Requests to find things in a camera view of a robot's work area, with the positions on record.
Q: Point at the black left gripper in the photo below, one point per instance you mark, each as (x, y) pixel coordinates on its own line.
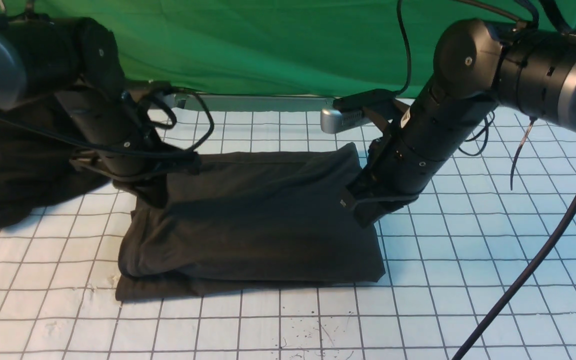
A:
(144, 177)

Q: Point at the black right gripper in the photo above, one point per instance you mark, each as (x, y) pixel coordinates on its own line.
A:
(368, 200)

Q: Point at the gray long-sleeve top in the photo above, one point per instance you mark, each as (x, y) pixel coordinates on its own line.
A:
(265, 220)

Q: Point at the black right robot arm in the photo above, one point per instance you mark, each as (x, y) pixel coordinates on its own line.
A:
(477, 67)

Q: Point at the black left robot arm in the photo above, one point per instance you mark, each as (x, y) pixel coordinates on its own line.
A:
(76, 61)

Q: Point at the gray metal table slot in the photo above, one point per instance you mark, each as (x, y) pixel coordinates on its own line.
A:
(248, 103)

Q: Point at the black crumpled garment pile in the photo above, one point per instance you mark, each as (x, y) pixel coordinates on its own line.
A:
(35, 172)

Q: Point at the green backdrop cloth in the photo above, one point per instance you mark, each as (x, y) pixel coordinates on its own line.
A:
(329, 48)

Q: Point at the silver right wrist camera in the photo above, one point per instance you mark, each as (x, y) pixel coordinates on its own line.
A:
(376, 106)

